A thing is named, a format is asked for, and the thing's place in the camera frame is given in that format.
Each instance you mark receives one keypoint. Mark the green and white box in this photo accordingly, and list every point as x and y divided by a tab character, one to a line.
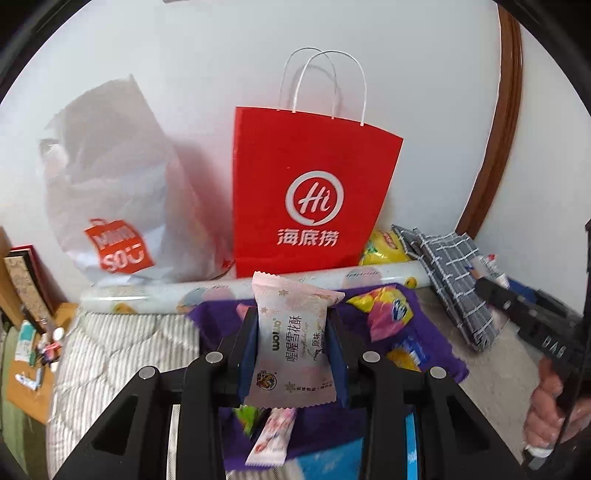
24	344

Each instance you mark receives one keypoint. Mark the red paper bag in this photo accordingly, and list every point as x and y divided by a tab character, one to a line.
314	152

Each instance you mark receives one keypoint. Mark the white plastic bag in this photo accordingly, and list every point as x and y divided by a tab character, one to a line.
129	161

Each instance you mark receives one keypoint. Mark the pale pink snack packet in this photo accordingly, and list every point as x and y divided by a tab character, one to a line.
291	350

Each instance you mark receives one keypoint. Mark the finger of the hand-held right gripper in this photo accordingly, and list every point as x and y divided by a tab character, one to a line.
501	297

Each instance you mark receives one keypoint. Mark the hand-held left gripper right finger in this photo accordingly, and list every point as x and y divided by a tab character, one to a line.
339	364

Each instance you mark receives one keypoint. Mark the small white tube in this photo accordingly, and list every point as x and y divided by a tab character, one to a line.
28	382

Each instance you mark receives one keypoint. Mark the green cloth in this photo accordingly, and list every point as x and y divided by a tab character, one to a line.
11	415

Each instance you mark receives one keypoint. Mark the purple towel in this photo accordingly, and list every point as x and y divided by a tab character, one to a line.
438	350

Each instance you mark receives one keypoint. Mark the wooden nightstand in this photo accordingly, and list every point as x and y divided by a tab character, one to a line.
27	401

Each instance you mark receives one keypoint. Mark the green snack packet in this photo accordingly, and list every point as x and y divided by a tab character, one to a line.
247	417

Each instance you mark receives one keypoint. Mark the yellow chip bag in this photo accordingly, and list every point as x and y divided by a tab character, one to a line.
381	247

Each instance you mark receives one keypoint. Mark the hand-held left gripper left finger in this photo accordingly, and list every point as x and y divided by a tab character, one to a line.
249	355

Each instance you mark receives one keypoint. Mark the person's right hand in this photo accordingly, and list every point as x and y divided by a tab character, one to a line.
542	415

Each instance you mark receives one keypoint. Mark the pink printed snack packet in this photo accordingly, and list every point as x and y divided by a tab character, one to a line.
272	438

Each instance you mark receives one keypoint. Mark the blue box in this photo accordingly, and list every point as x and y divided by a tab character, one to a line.
323	461

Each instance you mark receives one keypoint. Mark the grey checked cloth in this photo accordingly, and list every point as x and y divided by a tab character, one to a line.
452	277

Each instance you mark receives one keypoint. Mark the rolled patterned mat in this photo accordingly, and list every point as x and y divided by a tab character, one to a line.
152	295

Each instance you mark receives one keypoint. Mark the white tube with red cap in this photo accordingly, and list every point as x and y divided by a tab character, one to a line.
494	274

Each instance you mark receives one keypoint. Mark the brown wooden door frame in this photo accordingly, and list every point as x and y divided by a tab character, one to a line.
498	138

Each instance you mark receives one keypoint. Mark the striped quilt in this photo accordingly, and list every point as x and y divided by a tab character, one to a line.
115	350

